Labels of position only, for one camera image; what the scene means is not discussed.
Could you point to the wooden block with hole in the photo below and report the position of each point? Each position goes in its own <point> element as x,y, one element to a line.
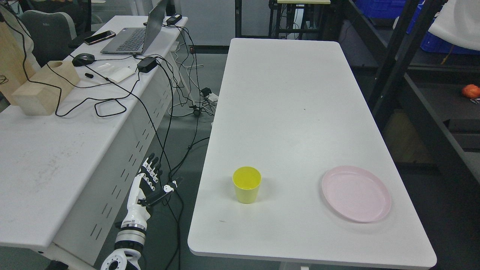
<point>51,84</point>

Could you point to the grey office chair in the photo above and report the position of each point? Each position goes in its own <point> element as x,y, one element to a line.
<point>51,33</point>

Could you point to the black metal shelf rack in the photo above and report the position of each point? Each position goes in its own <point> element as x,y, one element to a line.
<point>447,122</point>

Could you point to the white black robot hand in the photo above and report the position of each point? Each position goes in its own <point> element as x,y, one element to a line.
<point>145,192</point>

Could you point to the yellow plastic cup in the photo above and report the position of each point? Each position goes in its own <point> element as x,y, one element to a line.
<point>246,182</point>

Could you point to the white desk with panel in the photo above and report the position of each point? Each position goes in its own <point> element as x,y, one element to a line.
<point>64,177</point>

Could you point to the grey laptop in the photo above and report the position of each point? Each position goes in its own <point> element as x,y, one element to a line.
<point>135,41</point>

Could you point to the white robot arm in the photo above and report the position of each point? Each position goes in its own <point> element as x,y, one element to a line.
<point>128,249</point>

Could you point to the orange object on shelf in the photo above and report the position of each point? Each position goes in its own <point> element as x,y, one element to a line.
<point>471,91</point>

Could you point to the pink plastic plate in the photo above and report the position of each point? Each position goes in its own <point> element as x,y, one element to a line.
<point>356,194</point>

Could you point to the white paper packet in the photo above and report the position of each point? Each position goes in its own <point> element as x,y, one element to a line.
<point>115,73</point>

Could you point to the black power adapter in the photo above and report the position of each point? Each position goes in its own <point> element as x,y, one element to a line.
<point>147,64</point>

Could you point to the black computer mouse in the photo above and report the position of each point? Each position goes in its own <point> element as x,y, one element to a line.
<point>83,59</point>

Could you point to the black smartphone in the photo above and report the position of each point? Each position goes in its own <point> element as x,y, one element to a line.
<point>96,38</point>

